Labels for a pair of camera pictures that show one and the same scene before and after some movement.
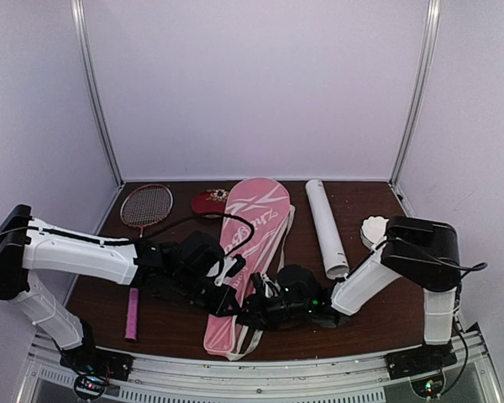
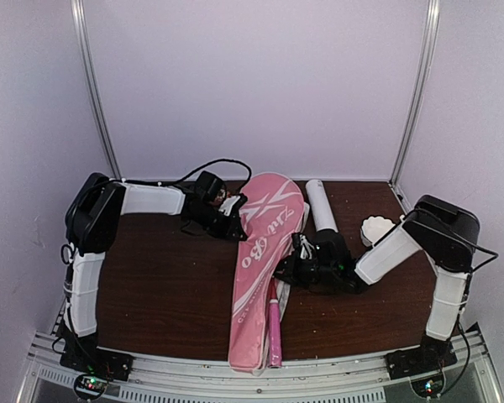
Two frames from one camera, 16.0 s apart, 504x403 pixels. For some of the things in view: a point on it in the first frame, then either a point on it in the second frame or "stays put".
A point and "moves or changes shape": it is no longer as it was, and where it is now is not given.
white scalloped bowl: x=373 y=229 stays put
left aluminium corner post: x=79 y=23 stays put
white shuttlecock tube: x=329 y=239 stays put
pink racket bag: x=256 y=233 moves or changes shape
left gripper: x=217 y=307 -> x=234 y=224
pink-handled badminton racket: x=141 y=206 -> x=275 y=326
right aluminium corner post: x=433 y=23 stays put
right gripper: x=255 y=316 -> x=291 y=274
